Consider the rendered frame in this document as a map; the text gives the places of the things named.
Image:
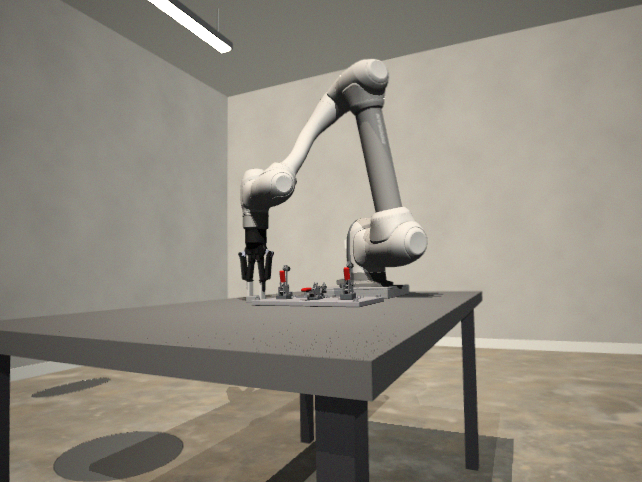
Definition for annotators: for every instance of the red-handled toggle clamp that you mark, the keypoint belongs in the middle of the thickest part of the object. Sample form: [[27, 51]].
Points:
[[316, 291]]

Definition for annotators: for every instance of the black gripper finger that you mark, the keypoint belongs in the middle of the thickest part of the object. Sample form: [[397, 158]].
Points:
[[247, 274], [264, 270]]

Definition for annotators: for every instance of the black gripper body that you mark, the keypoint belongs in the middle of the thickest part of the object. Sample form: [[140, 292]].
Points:
[[256, 239]]

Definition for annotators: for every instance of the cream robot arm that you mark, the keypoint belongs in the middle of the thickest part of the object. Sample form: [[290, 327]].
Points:
[[389, 238]]

